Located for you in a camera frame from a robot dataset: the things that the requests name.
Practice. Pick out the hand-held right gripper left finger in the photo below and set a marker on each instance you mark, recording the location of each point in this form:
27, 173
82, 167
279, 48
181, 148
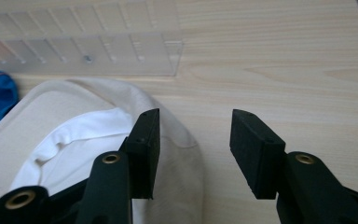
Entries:
144, 149

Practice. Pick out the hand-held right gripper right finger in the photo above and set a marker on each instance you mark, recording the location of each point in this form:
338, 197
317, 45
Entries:
254, 155

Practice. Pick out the clear acrylic rack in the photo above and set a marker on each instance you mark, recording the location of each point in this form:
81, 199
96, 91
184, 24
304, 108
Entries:
74, 53

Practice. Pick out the blue and red cap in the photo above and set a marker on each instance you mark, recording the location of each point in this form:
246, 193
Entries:
0, 93

